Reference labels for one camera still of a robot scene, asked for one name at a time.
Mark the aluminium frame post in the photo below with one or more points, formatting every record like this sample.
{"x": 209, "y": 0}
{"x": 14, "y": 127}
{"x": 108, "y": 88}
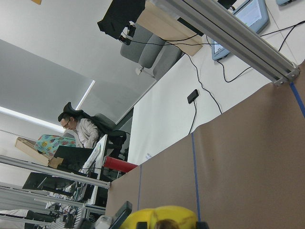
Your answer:
{"x": 219, "y": 24}

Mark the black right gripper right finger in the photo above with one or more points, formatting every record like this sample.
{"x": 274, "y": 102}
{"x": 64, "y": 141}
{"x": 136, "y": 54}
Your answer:
{"x": 201, "y": 225}

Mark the grey office chair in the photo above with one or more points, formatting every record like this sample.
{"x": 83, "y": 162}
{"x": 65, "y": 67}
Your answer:
{"x": 151, "y": 52}

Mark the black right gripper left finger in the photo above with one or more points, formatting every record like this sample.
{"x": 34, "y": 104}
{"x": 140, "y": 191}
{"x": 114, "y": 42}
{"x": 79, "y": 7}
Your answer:
{"x": 107, "y": 222}

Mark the colourful patterned bag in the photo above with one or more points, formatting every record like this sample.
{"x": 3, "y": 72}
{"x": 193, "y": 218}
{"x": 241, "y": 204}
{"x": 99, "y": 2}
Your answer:
{"x": 48, "y": 144}

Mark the blue teach pendant tablet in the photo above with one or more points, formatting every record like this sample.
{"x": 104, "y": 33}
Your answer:
{"x": 253, "y": 13}
{"x": 218, "y": 51}

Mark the red cylinder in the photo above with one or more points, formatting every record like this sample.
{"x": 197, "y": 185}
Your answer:
{"x": 119, "y": 165}

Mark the wooden board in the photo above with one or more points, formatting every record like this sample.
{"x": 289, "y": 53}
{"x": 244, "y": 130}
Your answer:
{"x": 167, "y": 27}

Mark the yellow banana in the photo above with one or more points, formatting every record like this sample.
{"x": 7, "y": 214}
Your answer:
{"x": 164, "y": 217}

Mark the small black box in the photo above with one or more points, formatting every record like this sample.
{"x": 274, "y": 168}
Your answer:
{"x": 192, "y": 96}

